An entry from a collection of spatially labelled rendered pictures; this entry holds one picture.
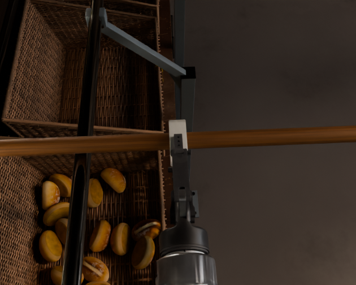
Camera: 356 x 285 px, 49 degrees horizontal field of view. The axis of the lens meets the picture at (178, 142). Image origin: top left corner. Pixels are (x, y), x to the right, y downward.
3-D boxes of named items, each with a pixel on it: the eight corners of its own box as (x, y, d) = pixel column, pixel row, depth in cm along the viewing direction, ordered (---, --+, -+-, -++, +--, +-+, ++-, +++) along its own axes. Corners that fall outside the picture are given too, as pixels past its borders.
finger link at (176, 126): (170, 156, 66) (170, 154, 66) (168, 122, 70) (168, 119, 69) (187, 155, 66) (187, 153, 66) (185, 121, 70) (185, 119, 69)
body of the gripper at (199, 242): (158, 250, 55) (157, 190, 60) (160, 266, 62) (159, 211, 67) (212, 247, 55) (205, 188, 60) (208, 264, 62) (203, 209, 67)
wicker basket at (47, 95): (27, 167, 137) (-4, 122, 113) (44, 49, 166) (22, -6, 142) (167, 158, 138) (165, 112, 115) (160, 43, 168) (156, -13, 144)
